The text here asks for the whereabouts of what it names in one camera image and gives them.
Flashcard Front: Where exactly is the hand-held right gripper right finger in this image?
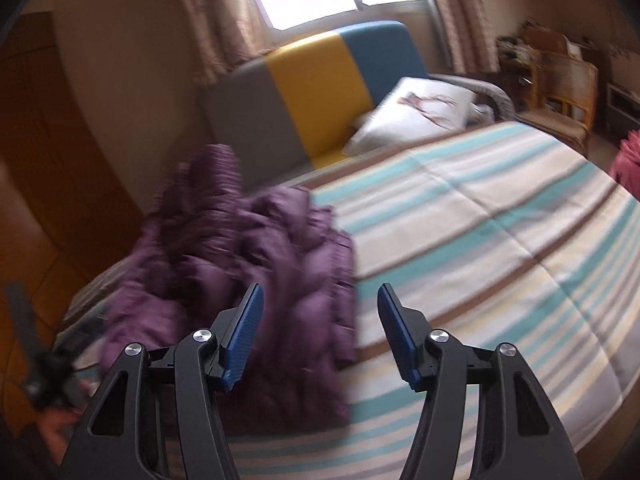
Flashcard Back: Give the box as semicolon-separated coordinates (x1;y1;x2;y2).
377;282;583;480

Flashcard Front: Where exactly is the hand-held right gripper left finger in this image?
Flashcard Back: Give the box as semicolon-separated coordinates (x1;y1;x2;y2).
60;282;266;480

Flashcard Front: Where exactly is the purple quilted down jacket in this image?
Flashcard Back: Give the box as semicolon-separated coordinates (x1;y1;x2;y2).
100;144;357;426

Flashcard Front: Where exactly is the striped bed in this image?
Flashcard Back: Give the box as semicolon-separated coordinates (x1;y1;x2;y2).
55;120;636;480

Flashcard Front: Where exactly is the white printed pillow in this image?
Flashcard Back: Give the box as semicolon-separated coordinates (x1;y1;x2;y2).
342;76;493;157

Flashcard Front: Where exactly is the gray yellow blue sofa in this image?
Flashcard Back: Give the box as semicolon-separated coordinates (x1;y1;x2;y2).
200;21;431;186

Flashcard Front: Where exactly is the pink cloth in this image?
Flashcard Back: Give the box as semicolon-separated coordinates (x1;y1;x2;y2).
612;129;640;196

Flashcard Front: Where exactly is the wooden chair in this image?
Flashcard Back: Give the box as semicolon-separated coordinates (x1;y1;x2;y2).
520;50;601;156

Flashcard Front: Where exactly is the cluttered wooden shelf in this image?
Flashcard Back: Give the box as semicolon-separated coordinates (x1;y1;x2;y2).
495;20;601;111

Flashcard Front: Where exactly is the pink patterned curtain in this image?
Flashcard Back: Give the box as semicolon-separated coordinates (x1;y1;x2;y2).
170;0;276;86
420;0;501;78

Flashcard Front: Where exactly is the white low cabinet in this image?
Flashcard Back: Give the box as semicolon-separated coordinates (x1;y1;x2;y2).
605;82;640;133

